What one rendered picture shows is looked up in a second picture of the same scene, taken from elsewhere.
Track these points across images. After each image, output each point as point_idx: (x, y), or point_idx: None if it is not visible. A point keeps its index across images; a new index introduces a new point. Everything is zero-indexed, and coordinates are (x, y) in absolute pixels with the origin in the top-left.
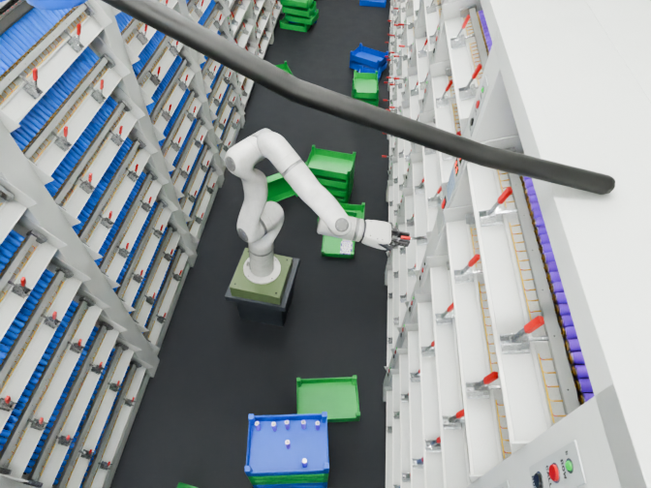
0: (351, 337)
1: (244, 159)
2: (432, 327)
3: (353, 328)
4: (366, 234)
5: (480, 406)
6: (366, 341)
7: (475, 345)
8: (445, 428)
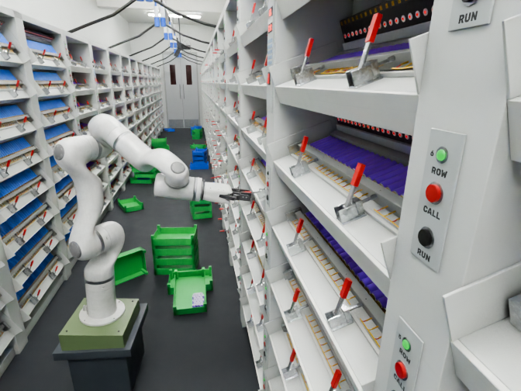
0: (215, 384)
1: (74, 145)
2: (293, 234)
3: (215, 375)
4: (206, 187)
5: (377, 82)
6: (233, 384)
7: (340, 81)
8: (344, 223)
